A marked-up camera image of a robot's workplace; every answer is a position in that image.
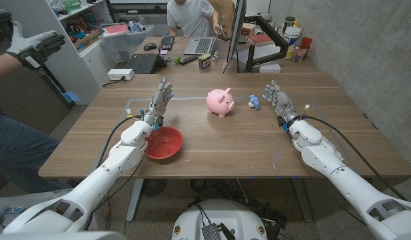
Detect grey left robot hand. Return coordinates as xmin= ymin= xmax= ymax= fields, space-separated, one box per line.
xmin=143 ymin=76 xmax=175 ymax=125

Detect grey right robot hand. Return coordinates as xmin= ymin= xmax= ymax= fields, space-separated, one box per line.
xmin=262 ymin=79 xmax=302 ymax=127

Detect person's bare forearm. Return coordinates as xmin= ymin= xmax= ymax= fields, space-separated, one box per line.
xmin=0 ymin=53 xmax=25 ymax=84

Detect red bowl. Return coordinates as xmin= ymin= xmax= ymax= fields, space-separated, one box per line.
xmin=145 ymin=126 xmax=184 ymax=160

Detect pink piggy bank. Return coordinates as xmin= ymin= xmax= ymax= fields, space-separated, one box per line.
xmin=206 ymin=87 xmax=236 ymax=118

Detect flat white box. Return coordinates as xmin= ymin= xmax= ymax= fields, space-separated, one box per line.
xmin=258 ymin=63 xmax=282 ymax=74

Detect black keyboard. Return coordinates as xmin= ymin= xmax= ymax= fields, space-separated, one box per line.
xmin=124 ymin=52 xmax=168 ymax=75
xmin=157 ymin=34 xmax=176 ymax=51

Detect white power strip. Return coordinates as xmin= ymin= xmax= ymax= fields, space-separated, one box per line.
xmin=107 ymin=68 xmax=135 ymax=81

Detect glass jar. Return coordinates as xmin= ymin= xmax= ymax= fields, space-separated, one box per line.
xmin=292 ymin=45 xmax=308 ymax=63

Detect black remote control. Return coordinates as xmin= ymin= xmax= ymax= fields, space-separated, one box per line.
xmin=180 ymin=55 xmax=200 ymax=65

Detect yellow black box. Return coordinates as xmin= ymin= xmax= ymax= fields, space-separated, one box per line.
xmin=198 ymin=53 xmax=212 ymax=70

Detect white plastic tub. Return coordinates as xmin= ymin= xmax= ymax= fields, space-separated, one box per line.
xmin=283 ymin=26 xmax=302 ymax=60

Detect red book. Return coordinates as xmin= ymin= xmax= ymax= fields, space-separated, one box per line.
xmin=246 ymin=33 xmax=275 ymax=47

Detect clear plastic bin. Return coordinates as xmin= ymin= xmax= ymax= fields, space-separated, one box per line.
xmin=99 ymin=25 xmax=155 ymax=63

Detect silver laptop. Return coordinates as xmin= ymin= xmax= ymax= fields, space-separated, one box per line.
xmin=183 ymin=15 xmax=225 ymax=56

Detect black-lidded jar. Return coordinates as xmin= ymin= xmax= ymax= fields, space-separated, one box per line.
xmin=282 ymin=16 xmax=296 ymax=34

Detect pink folder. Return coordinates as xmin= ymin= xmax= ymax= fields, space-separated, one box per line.
xmin=105 ymin=23 xmax=129 ymax=35

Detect computer monitor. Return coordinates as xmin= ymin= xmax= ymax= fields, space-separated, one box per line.
xmin=222 ymin=0 xmax=248 ymax=71

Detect black round floor fan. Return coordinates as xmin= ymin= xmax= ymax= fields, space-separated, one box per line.
xmin=141 ymin=179 xmax=168 ymax=197

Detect person in white t-shirt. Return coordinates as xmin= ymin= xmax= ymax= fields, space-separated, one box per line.
xmin=167 ymin=0 xmax=226 ymax=37

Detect cardboard box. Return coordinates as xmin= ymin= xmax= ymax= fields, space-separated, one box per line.
xmin=73 ymin=28 xmax=103 ymax=51

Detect grey table leg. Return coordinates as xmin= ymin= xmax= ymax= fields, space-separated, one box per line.
xmin=290 ymin=178 xmax=314 ymax=223
xmin=125 ymin=179 xmax=145 ymax=223

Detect white shelf cabinet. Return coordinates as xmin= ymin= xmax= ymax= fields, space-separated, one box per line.
xmin=0 ymin=0 xmax=115 ymax=106

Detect brown chair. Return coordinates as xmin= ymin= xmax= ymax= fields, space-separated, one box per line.
xmin=208 ymin=0 xmax=236 ymax=37

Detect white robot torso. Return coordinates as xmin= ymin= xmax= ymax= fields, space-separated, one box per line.
xmin=171 ymin=199 xmax=268 ymax=240

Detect black and white glove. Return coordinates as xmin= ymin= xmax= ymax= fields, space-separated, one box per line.
xmin=5 ymin=20 xmax=66 ymax=71

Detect person in blue jeans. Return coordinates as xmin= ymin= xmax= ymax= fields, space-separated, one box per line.
xmin=0 ymin=103 xmax=71 ymax=197

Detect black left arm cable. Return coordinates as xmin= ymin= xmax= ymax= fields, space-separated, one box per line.
xmin=97 ymin=115 xmax=145 ymax=167

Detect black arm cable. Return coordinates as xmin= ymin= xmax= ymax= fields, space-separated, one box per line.
xmin=303 ymin=115 xmax=409 ymax=203
xmin=97 ymin=115 xmax=145 ymax=167

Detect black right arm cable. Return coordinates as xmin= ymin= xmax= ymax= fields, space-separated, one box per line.
xmin=303 ymin=115 xmax=409 ymax=203

